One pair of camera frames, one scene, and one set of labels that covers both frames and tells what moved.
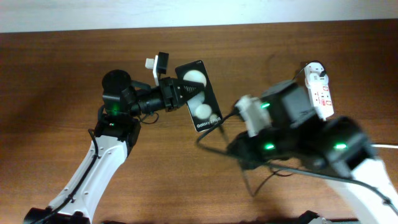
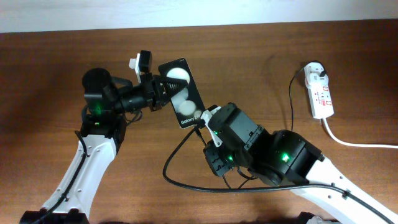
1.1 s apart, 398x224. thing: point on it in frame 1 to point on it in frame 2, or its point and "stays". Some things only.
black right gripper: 252,155 to 211,153
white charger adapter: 314,80 stays
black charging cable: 278,172 to 321,72
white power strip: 321,96 stays
